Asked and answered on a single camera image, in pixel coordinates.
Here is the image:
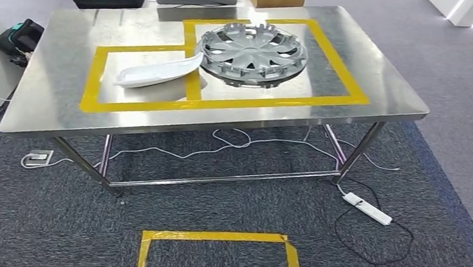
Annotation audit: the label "white curved plastic part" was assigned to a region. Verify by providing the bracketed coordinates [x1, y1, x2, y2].
[113, 45, 205, 95]

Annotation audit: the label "stainless steel workbench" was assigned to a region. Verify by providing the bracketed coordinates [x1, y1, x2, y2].
[0, 0, 439, 222]

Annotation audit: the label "yellow table tape outline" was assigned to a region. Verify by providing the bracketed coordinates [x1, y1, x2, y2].
[78, 0, 376, 138]

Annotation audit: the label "grey wheel hubcap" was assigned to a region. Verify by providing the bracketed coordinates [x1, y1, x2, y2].
[194, 17, 311, 93]

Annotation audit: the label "yellow floor tape square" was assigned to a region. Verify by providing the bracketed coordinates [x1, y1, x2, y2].
[137, 221, 310, 267]

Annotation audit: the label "white power strip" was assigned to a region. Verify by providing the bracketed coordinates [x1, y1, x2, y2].
[340, 191, 395, 227]

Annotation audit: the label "floor outlet plate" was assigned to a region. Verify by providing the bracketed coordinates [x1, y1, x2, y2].
[26, 148, 54, 167]

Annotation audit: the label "black bag teal accents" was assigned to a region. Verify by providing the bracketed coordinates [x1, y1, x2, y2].
[0, 16, 46, 69]

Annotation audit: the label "black power strip cable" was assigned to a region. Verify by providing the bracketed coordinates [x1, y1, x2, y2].
[330, 178, 420, 267]

